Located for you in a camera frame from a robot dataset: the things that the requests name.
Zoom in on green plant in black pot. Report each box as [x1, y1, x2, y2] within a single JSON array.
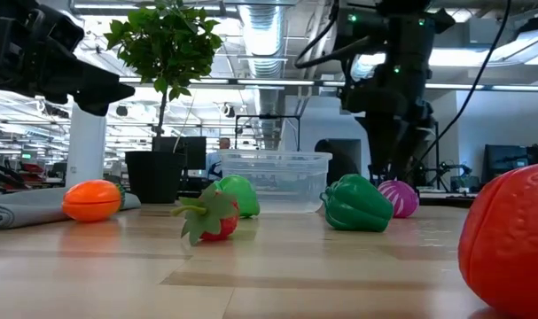
[[103, 0, 224, 205]]

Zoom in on orange toy carrot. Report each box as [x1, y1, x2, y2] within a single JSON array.
[[61, 179, 126, 223]]

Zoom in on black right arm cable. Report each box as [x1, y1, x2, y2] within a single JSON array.
[[408, 0, 513, 176]]

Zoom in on large red toy fruit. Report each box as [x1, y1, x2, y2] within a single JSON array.
[[457, 162, 538, 318]]

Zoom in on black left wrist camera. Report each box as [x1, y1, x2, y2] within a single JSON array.
[[28, 8, 86, 61]]

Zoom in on purple white toy onion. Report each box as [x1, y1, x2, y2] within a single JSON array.
[[377, 179, 420, 219]]

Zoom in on person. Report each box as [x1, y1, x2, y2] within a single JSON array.
[[205, 136, 232, 182]]

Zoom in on folded grey cloth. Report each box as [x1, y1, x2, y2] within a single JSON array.
[[0, 186, 142, 230]]

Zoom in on silver ventilation duct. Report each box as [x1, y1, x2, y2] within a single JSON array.
[[237, 0, 292, 150]]

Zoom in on light green toy fruit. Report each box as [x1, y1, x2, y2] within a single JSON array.
[[213, 174, 261, 219]]

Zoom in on black monitor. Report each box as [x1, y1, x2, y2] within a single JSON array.
[[152, 136, 207, 172], [483, 144, 538, 183]]

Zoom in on clear plastic tupperware container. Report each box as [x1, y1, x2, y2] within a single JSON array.
[[218, 149, 333, 214]]

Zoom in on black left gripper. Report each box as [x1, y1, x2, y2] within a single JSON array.
[[0, 46, 136, 117]]

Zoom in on dark green toy bell pepper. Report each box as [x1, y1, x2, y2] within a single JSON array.
[[319, 173, 394, 233]]

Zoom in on red toy strawberry green leaves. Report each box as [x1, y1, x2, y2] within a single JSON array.
[[170, 182, 240, 247]]

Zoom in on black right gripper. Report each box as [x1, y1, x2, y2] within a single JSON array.
[[341, 66, 434, 181]]

